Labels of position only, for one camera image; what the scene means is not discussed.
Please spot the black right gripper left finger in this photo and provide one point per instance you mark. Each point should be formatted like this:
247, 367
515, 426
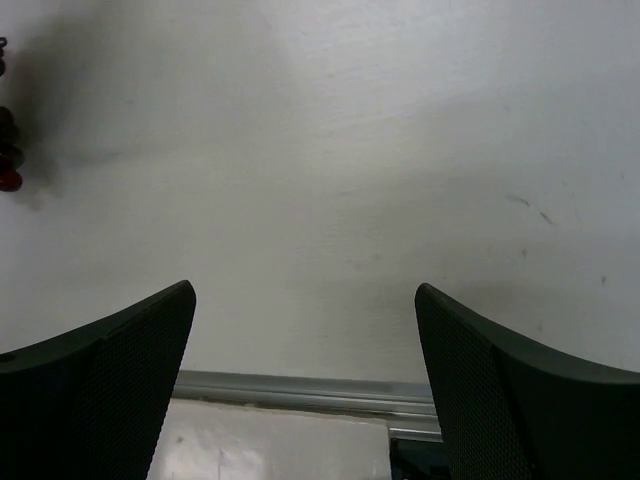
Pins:
91, 403

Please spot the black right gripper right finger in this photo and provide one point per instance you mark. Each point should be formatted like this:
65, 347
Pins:
510, 407

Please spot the dark red grape bunch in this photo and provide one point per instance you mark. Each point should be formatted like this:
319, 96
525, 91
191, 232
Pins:
11, 156

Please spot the aluminium table edge rail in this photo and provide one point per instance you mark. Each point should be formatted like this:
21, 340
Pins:
407, 408

